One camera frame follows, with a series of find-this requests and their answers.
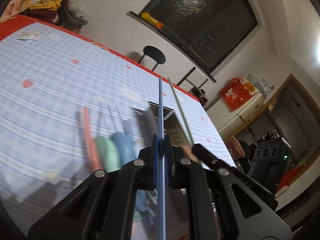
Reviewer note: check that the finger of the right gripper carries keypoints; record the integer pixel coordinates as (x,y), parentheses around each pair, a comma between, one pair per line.
(209,159)

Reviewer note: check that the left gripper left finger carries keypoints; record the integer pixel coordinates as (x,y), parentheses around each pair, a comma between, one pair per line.
(102,206)

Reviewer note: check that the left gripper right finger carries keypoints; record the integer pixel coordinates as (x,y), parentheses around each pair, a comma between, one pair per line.
(224,204)

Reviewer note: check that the green chopstick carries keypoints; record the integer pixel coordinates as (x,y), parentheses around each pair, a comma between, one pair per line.
(190,136)

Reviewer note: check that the light blue chopstick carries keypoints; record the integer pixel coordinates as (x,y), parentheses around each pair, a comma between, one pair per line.
(161,211)

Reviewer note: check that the black kitchen oven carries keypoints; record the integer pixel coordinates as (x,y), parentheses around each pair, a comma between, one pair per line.
(269,163)

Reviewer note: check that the brown trash bin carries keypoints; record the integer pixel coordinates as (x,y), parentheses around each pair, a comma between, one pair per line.
(235,149)

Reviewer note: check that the black stool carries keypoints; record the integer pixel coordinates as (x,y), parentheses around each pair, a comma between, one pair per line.
(246,159)

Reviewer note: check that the white refrigerator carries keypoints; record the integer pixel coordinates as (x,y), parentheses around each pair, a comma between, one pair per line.
(226,122)

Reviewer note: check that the green spoon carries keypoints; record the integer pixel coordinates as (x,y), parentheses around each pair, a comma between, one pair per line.
(108,153)

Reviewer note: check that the blue spoon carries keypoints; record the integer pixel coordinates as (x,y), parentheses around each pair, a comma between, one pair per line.
(125,147)

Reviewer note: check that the pink spoon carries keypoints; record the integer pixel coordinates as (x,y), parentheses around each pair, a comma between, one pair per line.
(90,141)

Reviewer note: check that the brown rice cooker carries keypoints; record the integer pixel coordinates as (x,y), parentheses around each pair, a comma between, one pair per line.
(200,94)

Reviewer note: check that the red cloth on fridge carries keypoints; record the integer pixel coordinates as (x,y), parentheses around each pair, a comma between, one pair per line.
(237,92)

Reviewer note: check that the steel utensil tray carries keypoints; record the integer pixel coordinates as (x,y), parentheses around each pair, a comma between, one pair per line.
(171,124)

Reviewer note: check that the black metal rack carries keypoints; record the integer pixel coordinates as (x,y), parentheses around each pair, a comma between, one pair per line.
(193,77)

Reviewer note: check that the blue plaid tablecloth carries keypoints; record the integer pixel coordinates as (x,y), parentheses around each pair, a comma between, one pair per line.
(44,85)

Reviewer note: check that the black round-back chair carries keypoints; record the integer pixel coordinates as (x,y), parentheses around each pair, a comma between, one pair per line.
(155,54)

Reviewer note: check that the dark window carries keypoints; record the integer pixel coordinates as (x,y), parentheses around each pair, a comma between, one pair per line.
(205,31)

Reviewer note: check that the yellow package on sill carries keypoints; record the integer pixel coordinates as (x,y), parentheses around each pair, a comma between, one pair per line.
(146,16)

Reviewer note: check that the small paper packet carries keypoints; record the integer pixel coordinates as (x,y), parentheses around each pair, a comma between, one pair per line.
(29,35)

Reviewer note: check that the grey stool with bag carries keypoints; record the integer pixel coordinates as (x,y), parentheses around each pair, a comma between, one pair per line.
(71,19)

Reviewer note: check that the pile of yellow clothes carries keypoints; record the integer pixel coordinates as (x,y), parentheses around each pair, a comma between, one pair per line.
(45,10)

